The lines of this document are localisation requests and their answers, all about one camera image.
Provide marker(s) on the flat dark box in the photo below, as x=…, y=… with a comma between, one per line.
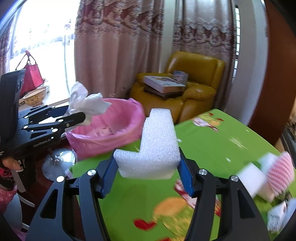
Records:
x=161, y=95

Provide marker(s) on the small blue printed box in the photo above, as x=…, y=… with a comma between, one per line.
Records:
x=180, y=76

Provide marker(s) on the beige lace curtain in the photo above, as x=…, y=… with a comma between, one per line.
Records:
x=5, y=53
x=203, y=30
x=115, y=58

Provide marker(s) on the small pink foam net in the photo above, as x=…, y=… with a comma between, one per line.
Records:
x=281, y=171

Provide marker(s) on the green cartoon printed tablecloth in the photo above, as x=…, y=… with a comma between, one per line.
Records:
x=208, y=143

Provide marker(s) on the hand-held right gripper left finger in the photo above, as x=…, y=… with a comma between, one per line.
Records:
x=108, y=180

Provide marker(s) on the bin with pink liner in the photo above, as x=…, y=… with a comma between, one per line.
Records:
x=124, y=120

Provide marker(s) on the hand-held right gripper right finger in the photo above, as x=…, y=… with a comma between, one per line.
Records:
x=186, y=178

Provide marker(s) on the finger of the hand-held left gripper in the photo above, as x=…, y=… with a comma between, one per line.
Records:
x=74, y=118
x=46, y=110

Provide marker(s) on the white tissue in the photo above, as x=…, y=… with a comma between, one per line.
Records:
x=90, y=104

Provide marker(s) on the person's left hand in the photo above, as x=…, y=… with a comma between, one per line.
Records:
x=10, y=164

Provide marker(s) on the white foam block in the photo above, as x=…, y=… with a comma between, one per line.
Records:
x=251, y=179

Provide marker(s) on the yellow patterned bowl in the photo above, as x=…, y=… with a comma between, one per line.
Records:
x=34, y=97

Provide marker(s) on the chrome round stand base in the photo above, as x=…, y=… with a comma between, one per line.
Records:
x=60, y=162

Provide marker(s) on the L-shaped white foam piece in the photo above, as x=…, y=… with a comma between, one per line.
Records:
x=157, y=143

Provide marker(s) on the yellow leather armchair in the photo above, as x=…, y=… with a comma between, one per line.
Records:
x=203, y=69

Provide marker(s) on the person's pink patterned clothing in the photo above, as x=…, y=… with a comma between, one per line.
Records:
x=7, y=185

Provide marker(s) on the flat white cardboard box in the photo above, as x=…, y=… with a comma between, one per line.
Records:
x=161, y=83

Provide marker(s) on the brown wooden panel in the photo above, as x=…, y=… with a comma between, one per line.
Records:
x=272, y=69

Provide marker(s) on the red bag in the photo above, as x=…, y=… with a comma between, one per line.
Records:
x=32, y=76

